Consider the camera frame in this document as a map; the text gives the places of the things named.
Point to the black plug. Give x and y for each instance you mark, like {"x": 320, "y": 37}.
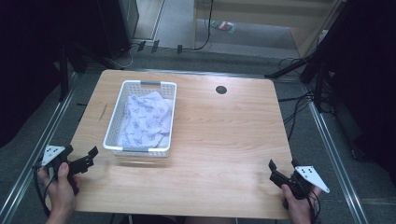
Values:
{"x": 179, "y": 48}
{"x": 155, "y": 46}

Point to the metal floor rail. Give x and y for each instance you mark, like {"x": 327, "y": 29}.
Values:
{"x": 34, "y": 146}
{"x": 336, "y": 161}

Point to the person's right hand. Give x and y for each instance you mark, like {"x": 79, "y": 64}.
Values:
{"x": 297, "y": 207}

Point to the black metal stand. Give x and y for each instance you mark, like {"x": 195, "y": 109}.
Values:
{"x": 314, "y": 59}

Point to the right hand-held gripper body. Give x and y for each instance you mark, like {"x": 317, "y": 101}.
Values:
{"x": 299, "y": 182}

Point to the white patterned cloth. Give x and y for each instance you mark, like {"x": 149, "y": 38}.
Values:
{"x": 146, "y": 119}

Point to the light wooden furniture frame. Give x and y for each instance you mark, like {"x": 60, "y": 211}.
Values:
{"x": 299, "y": 34}

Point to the colourful packet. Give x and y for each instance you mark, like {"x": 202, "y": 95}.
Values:
{"x": 223, "y": 25}

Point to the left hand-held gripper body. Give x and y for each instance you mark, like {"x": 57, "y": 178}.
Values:
{"x": 77, "y": 165}

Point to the dark cabinet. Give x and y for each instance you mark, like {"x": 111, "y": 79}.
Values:
{"x": 115, "y": 25}

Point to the black round table grommet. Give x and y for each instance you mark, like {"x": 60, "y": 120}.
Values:
{"x": 221, "y": 90}

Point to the person's left hand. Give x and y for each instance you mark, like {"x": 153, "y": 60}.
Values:
{"x": 62, "y": 193}

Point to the white plastic basket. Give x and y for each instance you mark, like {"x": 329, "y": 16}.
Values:
{"x": 115, "y": 127}

